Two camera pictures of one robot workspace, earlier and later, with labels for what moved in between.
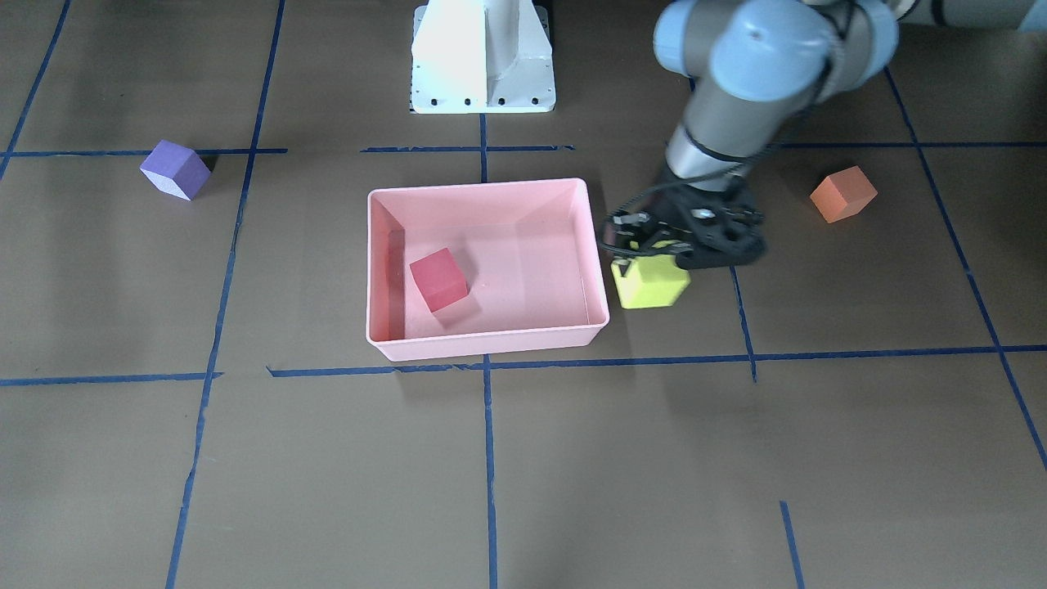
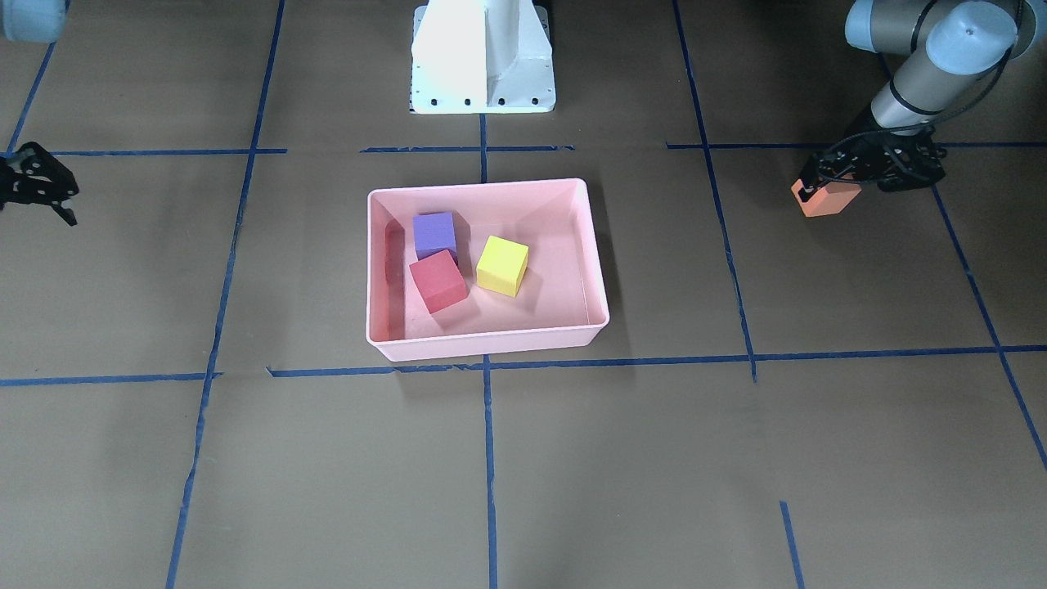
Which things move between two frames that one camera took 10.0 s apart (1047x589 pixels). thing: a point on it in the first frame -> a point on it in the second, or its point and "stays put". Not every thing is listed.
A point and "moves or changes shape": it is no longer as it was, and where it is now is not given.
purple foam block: x=176 y=169 -> x=433 y=233
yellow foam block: x=651 y=281 -> x=501 y=265
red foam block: x=440 y=278 stays put
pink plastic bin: x=476 y=270 stays put
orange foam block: x=843 y=194 moves or changes shape
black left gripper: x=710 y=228 -> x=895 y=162
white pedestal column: x=473 y=56 stays put
